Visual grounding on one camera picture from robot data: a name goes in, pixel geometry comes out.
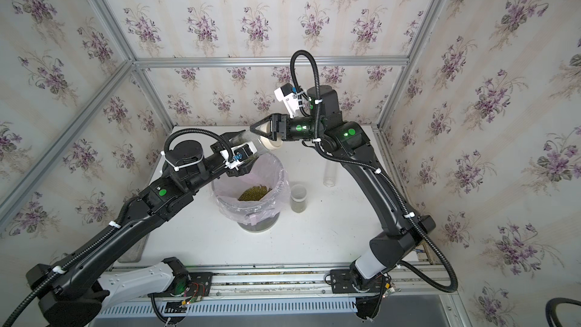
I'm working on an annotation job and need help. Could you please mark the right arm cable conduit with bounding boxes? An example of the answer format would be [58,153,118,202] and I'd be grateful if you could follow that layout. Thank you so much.
[290,49,458,294]

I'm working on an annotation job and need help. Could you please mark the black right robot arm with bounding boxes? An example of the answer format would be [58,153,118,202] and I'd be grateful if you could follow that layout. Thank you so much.
[251,83,435,291]

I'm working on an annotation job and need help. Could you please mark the mesh bin with plastic bag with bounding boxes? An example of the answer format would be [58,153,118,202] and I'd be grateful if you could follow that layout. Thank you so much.
[211,153,291,233]

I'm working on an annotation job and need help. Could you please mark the aluminium frame post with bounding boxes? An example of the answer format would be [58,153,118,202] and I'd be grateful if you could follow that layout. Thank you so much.
[377,0,464,127]
[88,0,175,133]

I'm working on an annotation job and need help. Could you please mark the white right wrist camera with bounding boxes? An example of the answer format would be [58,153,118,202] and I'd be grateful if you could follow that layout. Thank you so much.
[274,83,310,119]

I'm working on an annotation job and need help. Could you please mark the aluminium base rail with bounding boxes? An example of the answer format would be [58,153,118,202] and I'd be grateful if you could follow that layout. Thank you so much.
[97,265,465,325]

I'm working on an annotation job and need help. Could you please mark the aluminium frame crossbar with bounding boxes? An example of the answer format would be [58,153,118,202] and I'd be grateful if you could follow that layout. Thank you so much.
[133,55,409,69]

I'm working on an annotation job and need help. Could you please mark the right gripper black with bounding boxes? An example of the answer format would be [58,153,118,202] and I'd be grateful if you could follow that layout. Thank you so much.
[252,115,328,145]

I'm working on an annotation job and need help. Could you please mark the jar with beige lid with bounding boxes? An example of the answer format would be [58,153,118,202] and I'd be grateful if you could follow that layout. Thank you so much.
[230,130,271,157]

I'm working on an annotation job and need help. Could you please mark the grey sponge pad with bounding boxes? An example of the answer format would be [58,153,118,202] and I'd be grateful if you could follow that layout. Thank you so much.
[117,236,148,263]

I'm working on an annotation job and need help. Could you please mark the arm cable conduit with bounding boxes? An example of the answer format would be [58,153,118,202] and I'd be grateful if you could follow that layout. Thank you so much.
[290,49,458,294]
[2,128,235,327]

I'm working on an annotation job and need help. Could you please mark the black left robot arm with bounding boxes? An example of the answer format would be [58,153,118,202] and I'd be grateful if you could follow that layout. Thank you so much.
[4,128,260,326]

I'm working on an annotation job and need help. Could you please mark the mung beans in bin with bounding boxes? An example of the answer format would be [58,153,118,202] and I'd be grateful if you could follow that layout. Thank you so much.
[238,186,272,202]

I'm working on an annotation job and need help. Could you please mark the open clear jar middle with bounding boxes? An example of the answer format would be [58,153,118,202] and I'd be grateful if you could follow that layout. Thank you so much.
[290,184,307,213]

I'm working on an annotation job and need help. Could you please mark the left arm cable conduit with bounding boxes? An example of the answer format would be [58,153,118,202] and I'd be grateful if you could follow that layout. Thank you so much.
[2,128,235,327]

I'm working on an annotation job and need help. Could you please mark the beige jar lid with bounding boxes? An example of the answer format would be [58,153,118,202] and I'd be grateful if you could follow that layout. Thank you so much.
[260,127,283,151]

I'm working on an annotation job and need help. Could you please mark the aluminium frame post left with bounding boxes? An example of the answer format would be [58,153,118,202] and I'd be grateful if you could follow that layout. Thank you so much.
[88,0,175,133]

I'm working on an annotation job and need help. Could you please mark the aluminium frame post right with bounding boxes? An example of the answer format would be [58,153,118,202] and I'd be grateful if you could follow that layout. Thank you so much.
[377,0,464,127]

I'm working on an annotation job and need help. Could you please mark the clear jar with mung beans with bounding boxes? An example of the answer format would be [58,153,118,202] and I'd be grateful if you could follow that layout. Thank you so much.
[323,160,338,188]

